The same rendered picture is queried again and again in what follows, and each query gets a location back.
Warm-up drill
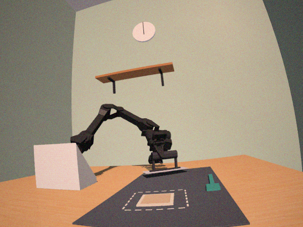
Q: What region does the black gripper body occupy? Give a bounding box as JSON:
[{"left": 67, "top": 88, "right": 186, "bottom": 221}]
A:
[{"left": 147, "top": 131, "right": 167, "bottom": 164}]

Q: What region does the peach square tile with dark square centre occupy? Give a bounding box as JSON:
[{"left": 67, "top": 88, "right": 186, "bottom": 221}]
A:
[{"left": 136, "top": 193, "right": 174, "bottom": 207}]

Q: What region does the dark grey flat mat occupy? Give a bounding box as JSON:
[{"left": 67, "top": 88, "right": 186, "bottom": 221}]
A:
[{"left": 73, "top": 166, "right": 250, "bottom": 227}]

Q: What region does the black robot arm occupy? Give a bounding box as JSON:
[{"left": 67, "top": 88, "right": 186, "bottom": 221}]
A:
[{"left": 70, "top": 104, "right": 172, "bottom": 153}]

